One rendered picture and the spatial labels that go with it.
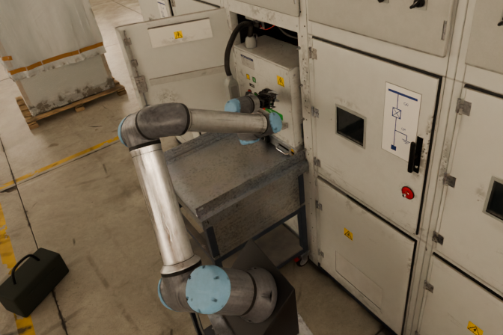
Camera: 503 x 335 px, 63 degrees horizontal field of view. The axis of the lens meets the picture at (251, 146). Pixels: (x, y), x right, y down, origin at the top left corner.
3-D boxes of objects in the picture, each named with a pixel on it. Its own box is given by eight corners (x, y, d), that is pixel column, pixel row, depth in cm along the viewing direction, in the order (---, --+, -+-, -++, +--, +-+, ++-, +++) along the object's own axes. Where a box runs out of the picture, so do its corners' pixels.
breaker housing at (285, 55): (295, 150, 224) (289, 69, 196) (244, 118, 259) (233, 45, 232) (360, 115, 245) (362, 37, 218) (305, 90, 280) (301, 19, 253)
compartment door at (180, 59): (150, 134, 271) (115, 24, 229) (243, 115, 276) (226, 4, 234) (150, 140, 265) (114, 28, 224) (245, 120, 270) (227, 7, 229)
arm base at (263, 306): (286, 297, 140) (266, 295, 134) (254, 334, 145) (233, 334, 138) (261, 256, 154) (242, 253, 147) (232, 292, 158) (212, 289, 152)
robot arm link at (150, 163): (192, 321, 138) (129, 108, 137) (162, 318, 149) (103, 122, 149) (223, 300, 149) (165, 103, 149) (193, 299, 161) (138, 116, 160)
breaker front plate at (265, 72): (293, 151, 224) (287, 70, 197) (243, 119, 258) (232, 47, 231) (295, 149, 224) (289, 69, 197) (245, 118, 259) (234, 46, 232)
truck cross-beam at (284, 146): (296, 160, 224) (296, 151, 221) (242, 123, 263) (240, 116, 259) (304, 155, 226) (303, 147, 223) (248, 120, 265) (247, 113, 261)
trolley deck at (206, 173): (203, 230, 199) (201, 221, 196) (153, 173, 243) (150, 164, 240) (308, 170, 227) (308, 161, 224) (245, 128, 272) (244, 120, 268)
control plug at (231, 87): (231, 108, 242) (227, 81, 232) (227, 105, 245) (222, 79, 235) (242, 104, 245) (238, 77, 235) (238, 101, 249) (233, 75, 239)
